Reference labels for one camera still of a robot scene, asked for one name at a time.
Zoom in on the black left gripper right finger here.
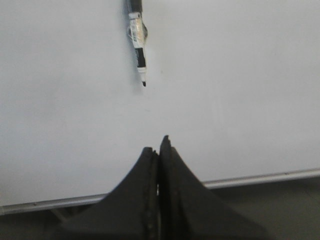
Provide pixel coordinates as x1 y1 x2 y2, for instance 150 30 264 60
158 135 269 240

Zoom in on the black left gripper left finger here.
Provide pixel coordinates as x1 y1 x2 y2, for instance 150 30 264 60
54 147 159 240

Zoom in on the black white whiteboard marker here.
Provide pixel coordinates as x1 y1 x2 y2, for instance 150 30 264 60
125 0 148 87

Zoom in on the dark cabinet below whiteboard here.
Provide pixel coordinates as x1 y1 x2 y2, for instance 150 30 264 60
0 177 320 240

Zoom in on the large white whiteboard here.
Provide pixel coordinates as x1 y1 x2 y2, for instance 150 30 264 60
0 0 320 215

